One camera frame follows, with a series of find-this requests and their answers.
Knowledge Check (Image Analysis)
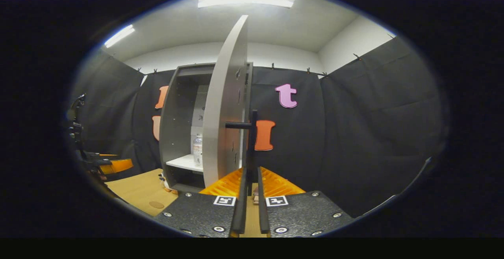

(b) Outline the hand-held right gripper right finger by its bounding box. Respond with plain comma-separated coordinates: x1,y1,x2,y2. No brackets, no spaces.
257,167,355,238

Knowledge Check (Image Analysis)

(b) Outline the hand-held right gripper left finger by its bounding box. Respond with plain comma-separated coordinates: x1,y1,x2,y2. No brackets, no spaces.
154,167,248,238

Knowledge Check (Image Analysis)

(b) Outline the clear plastic bottle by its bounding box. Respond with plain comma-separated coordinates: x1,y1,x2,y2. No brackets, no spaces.
192,134,203,168

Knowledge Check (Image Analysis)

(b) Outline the grey cabinet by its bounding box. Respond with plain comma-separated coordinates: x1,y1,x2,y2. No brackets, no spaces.
159,62,254,193

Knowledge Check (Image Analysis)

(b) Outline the black door handle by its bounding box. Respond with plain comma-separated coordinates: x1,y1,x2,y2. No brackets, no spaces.
225,110,258,196

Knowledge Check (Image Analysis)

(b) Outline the white cabinet shelf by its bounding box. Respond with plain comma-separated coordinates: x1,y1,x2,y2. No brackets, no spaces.
166,154,205,172

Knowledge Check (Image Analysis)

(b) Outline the penguin plush toy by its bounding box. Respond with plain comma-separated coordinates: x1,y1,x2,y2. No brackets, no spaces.
159,173,178,194

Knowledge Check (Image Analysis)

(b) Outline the black backdrop cloth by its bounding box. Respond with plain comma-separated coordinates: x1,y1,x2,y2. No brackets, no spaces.
71,35,447,218

